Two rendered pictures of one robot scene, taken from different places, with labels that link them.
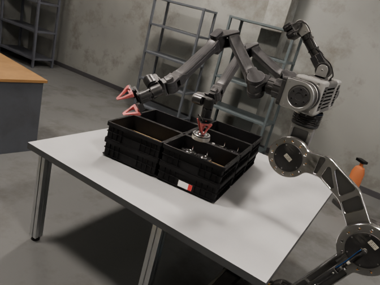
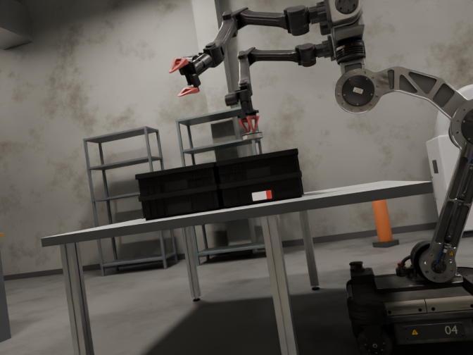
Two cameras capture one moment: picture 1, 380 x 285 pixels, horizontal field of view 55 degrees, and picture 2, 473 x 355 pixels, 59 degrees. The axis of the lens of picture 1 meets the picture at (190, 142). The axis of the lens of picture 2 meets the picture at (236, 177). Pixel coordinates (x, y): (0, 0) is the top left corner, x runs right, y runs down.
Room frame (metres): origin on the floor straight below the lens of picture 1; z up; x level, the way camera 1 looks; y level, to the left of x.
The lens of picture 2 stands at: (0.02, 0.55, 0.75)
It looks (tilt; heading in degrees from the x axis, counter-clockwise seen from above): 2 degrees up; 346
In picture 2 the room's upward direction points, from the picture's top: 9 degrees counter-clockwise
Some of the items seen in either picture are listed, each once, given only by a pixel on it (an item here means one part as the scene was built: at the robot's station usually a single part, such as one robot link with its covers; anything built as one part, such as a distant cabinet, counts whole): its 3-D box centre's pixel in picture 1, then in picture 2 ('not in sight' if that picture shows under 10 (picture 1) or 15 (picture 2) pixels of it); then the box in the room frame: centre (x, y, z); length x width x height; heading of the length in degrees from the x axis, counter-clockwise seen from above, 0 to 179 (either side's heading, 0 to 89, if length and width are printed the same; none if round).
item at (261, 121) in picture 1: (247, 90); (226, 186); (5.05, -0.58, 0.89); 0.92 x 0.41 x 1.78; 62
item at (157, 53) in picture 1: (172, 64); (130, 201); (5.68, 0.57, 0.89); 0.90 x 0.38 x 1.78; 62
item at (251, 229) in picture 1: (189, 209); (263, 263); (2.36, -0.12, 0.35); 1.60 x 1.60 x 0.70; 62
